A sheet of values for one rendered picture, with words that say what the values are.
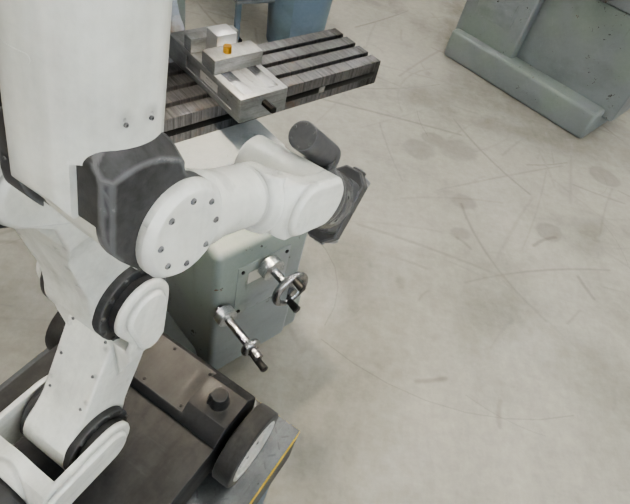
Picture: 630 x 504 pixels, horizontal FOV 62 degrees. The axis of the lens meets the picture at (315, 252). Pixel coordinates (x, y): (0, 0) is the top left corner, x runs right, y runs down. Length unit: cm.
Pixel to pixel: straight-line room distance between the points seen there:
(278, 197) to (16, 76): 28
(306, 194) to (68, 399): 67
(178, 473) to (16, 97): 100
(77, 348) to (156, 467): 35
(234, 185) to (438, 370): 177
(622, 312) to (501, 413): 95
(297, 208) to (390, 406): 155
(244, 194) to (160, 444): 84
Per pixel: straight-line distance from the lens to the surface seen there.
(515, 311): 253
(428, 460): 199
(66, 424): 108
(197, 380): 128
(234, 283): 143
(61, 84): 31
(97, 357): 98
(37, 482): 108
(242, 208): 49
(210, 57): 142
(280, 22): 370
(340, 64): 173
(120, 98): 31
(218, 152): 141
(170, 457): 124
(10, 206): 57
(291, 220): 54
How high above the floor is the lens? 173
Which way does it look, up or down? 47 degrees down
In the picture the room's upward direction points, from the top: 16 degrees clockwise
